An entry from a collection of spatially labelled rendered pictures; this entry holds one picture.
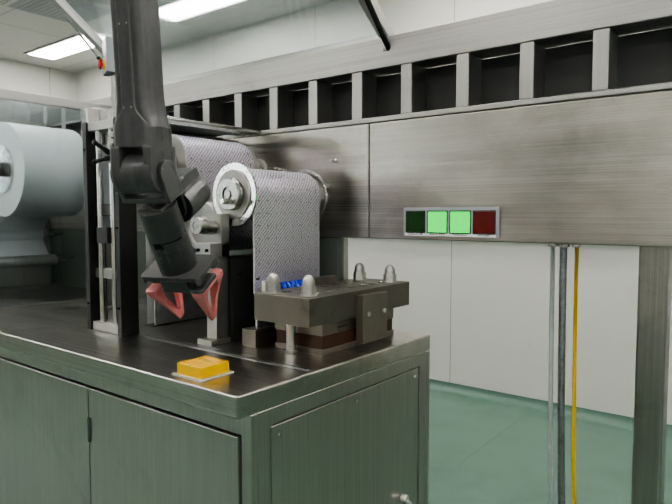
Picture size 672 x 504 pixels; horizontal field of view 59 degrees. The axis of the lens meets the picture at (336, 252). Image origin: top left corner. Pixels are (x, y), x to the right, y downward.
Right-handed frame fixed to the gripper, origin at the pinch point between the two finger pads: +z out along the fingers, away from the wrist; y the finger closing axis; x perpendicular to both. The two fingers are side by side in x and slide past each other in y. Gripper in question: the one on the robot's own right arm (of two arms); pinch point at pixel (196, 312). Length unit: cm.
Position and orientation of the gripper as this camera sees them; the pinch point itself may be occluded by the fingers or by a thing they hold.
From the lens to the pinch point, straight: 98.2
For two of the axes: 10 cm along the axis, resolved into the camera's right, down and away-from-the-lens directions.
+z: 1.7, 8.4, 5.2
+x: -2.9, 5.4, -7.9
